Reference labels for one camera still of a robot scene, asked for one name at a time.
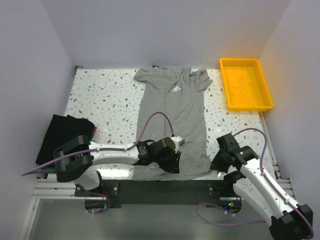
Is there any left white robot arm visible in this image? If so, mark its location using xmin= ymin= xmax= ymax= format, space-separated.
xmin=53 ymin=135 xmax=185 ymax=196

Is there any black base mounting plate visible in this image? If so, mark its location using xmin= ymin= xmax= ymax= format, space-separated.
xmin=74 ymin=178 xmax=252 ymax=210

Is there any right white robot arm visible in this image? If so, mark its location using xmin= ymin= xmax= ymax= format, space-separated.
xmin=210 ymin=133 xmax=314 ymax=240

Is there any grey t shirt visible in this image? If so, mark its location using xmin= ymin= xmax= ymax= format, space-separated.
xmin=133 ymin=66 xmax=212 ymax=180

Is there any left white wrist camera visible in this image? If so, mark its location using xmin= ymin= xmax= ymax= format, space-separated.
xmin=169 ymin=136 xmax=185 ymax=153

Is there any pink folded t shirt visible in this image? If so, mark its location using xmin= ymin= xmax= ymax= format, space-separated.
xmin=92 ymin=126 xmax=97 ymax=134

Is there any purple cable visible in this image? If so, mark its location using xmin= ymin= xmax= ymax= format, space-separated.
xmin=21 ymin=112 xmax=176 ymax=215
xmin=196 ymin=127 xmax=315 ymax=240

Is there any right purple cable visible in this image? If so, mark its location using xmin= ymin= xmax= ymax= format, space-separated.
xmin=196 ymin=127 xmax=315 ymax=240

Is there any yellow plastic bin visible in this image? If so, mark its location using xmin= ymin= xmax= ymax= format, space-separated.
xmin=219 ymin=58 xmax=274 ymax=112

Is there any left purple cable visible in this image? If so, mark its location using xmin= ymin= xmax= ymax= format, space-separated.
xmin=21 ymin=112 xmax=176 ymax=215

